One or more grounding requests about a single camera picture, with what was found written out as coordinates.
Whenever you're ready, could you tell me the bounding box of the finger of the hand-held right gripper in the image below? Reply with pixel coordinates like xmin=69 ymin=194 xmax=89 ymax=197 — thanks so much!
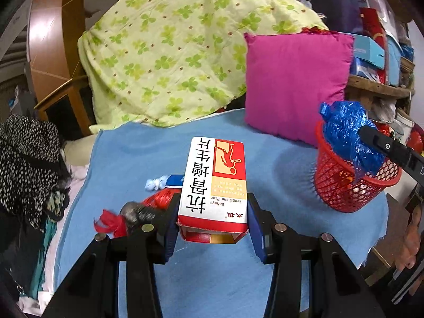
xmin=359 ymin=124 xmax=424 ymax=186

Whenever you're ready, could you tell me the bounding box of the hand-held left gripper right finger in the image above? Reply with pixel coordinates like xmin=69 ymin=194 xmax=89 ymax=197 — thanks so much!
xmin=247 ymin=192 xmax=386 ymax=318

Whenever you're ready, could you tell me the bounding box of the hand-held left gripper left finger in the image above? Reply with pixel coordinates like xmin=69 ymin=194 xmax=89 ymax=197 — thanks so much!
xmin=41 ymin=192 xmax=183 ymax=318

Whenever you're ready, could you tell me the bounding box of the red plastic bag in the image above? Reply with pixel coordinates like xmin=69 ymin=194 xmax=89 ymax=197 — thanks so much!
xmin=94 ymin=189 xmax=182 ymax=239

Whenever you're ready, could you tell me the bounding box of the blue plastic bag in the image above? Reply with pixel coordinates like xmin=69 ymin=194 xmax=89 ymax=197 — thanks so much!
xmin=319 ymin=101 xmax=386 ymax=176

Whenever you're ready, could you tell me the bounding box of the white red medicine box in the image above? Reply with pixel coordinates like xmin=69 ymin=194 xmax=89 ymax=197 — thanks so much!
xmin=177 ymin=136 xmax=249 ymax=244

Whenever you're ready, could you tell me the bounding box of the red plastic basket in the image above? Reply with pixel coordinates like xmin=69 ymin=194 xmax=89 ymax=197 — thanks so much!
xmin=314 ymin=121 xmax=402 ymax=213

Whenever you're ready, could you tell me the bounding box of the person's right hand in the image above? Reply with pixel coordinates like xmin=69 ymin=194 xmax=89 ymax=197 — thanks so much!
xmin=404 ymin=217 xmax=424 ymax=270

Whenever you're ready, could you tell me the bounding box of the white plastic bag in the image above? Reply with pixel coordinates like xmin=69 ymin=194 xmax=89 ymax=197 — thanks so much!
xmin=369 ymin=101 xmax=398 ymax=123

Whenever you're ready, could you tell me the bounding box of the crumpled white paper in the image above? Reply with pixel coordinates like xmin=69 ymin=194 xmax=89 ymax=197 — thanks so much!
xmin=145 ymin=176 xmax=166 ymax=192

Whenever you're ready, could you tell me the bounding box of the blue white packet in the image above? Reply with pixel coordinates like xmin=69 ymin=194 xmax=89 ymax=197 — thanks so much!
xmin=165 ymin=173 xmax=185 ymax=188

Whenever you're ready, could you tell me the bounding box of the wooden table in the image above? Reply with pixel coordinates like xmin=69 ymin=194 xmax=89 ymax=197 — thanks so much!
xmin=346 ymin=74 xmax=416 ymax=100

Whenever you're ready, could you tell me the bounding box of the blue cloth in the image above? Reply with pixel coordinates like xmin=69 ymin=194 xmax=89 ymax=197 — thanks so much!
xmin=55 ymin=108 xmax=390 ymax=318

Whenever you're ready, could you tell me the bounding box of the light blue cardboard box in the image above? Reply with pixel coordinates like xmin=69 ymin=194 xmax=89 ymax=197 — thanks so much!
xmin=351 ymin=34 xmax=386 ymax=70

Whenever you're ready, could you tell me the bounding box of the magenta pillow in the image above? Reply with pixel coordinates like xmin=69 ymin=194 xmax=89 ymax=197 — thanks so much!
xmin=244 ymin=32 xmax=356 ymax=146

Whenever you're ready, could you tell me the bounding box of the red cardboard box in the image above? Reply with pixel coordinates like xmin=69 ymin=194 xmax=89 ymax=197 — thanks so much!
xmin=360 ymin=7 xmax=389 ymax=73

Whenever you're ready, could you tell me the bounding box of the teal cloth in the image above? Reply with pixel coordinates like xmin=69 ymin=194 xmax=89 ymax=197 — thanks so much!
xmin=31 ymin=219 xmax=70 ymax=300

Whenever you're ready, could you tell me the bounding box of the shiny red bag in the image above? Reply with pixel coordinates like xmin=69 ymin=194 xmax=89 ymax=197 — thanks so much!
xmin=301 ymin=26 xmax=335 ymax=36

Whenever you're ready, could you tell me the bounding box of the navy bag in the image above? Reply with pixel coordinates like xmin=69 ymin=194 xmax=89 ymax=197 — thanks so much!
xmin=306 ymin=0 xmax=363 ymax=35

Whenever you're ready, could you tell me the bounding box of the black white dotted garment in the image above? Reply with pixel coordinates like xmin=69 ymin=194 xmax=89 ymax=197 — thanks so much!
xmin=0 ymin=114 xmax=72 ymax=231

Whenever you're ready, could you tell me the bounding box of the green clover quilt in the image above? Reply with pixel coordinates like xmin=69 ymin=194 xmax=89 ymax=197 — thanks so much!
xmin=78 ymin=0 xmax=328 ymax=133

